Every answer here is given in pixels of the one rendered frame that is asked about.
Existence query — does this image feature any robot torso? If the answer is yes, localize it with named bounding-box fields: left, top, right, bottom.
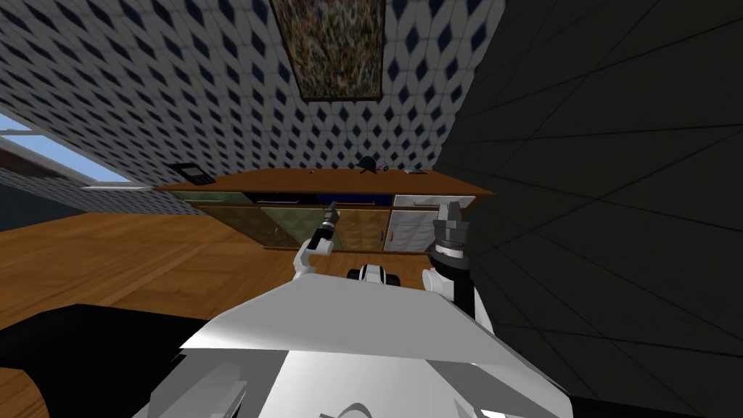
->
left=132, top=262, right=577, bottom=418

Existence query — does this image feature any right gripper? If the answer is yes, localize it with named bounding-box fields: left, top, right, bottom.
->
left=432, top=201, right=471, bottom=249

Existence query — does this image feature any wooden sideboard with coloured doors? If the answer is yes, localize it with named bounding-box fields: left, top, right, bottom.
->
left=154, top=155, right=498, bottom=257

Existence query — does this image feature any dark framed speckled wall picture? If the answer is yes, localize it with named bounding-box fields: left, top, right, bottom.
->
left=268, top=0, right=388, bottom=103

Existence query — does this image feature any window with blue sky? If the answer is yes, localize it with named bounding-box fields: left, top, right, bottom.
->
left=0, top=112, right=153, bottom=192

